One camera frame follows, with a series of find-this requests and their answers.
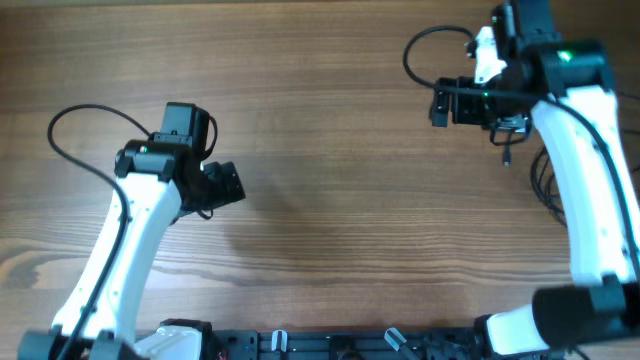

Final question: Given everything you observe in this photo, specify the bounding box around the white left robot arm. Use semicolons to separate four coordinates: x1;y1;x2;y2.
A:
17;102;245;359

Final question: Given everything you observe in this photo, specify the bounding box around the thick black USB cable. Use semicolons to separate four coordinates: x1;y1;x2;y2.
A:
529;89;640;226

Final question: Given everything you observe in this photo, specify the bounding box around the thin black cable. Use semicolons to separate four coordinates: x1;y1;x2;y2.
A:
487;113;532;167

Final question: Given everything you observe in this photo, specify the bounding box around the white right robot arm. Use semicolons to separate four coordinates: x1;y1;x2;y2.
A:
430;1;639;359

